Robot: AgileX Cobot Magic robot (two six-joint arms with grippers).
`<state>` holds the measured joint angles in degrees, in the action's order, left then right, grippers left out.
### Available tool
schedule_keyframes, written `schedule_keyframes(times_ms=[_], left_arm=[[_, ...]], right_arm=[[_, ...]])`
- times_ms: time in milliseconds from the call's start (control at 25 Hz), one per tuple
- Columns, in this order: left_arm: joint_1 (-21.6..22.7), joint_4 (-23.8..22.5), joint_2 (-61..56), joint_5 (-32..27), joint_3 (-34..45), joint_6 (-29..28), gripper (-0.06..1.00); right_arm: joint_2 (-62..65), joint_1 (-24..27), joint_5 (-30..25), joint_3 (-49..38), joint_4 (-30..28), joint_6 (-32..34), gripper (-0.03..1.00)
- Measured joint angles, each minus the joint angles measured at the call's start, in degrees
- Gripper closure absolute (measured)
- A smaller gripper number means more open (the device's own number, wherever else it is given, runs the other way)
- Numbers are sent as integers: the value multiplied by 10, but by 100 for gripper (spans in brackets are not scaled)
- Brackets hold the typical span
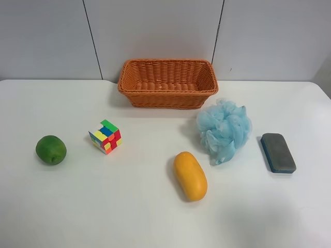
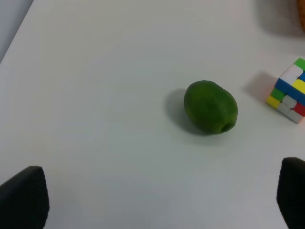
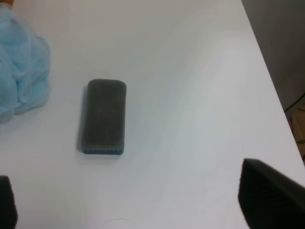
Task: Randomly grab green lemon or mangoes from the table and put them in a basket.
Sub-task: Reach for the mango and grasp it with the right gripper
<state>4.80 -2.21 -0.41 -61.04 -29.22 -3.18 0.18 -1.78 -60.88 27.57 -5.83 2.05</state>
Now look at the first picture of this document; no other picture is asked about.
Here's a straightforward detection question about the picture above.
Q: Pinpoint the yellow mango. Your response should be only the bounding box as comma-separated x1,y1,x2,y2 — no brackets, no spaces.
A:
173,151,208,202

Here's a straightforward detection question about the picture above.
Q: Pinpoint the orange woven basket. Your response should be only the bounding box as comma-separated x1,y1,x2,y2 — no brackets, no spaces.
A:
118,59,218,110

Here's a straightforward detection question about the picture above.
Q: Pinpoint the green lemon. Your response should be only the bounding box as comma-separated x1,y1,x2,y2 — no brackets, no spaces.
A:
35,135,67,165

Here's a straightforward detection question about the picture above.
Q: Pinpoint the blue mesh bath sponge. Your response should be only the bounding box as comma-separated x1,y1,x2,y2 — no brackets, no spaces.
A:
196,99,252,165

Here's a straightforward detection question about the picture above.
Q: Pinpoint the multicolour puzzle cube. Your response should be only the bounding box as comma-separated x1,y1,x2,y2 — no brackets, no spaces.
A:
88,119,122,154

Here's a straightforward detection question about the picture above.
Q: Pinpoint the grey whiteboard eraser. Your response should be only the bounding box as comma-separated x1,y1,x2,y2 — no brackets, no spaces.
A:
261,133,296,174

